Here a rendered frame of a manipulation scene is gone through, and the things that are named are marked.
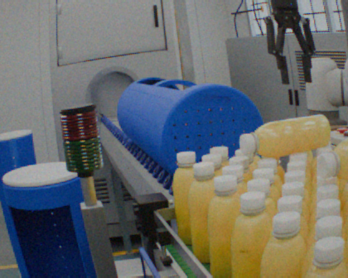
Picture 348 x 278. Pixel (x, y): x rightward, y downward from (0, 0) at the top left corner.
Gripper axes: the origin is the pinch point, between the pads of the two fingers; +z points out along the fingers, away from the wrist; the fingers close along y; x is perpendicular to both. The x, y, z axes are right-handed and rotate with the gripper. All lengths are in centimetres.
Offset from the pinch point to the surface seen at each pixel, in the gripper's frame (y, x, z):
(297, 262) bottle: 30, 54, 22
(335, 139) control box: -7.2, 7.0, 16.9
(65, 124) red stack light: 55, 28, 3
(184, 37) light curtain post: -17, -158, -15
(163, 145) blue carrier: 30.4, -18.7, 16.5
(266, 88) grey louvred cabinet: -110, -261, 27
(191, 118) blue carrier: 22.7, -18.4, 10.9
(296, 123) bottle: 11.0, 17.8, 9.5
